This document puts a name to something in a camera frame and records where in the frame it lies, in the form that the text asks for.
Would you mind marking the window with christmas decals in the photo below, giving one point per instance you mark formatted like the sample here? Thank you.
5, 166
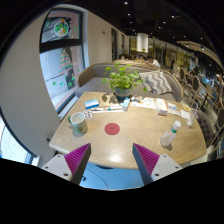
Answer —
61, 54

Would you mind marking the small blue box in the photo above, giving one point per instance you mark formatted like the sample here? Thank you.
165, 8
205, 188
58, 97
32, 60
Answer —
125, 104

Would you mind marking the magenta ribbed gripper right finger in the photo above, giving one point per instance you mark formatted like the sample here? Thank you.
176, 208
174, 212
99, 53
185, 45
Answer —
146, 161

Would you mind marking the blue white tissue pack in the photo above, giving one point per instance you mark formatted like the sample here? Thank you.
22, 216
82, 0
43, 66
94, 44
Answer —
91, 104

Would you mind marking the green potted plant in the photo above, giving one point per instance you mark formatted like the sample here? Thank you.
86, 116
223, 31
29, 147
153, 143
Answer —
121, 79

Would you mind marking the grey chevron pillow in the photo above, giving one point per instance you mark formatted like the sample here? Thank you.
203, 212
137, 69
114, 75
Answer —
155, 82

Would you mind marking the red round coaster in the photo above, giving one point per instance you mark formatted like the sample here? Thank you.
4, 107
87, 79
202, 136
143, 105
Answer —
112, 128

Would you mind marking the white green ceramic mug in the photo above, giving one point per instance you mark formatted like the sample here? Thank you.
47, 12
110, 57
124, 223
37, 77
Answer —
78, 121

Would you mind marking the grey curved sofa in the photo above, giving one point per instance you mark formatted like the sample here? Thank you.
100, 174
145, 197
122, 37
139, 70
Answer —
90, 80

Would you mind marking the white paper sheet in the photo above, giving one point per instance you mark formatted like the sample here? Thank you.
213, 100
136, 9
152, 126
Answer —
143, 102

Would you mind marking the clear drinking glass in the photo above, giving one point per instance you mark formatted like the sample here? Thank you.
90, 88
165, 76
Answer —
191, 119

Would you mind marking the wooden dining chair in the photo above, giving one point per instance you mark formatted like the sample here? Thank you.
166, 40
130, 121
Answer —
193, 93

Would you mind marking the clear plastic water bottle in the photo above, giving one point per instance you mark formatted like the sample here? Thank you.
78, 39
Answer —
170, 134

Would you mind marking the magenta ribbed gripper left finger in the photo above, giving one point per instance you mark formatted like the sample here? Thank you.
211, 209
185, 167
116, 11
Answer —
77, 161

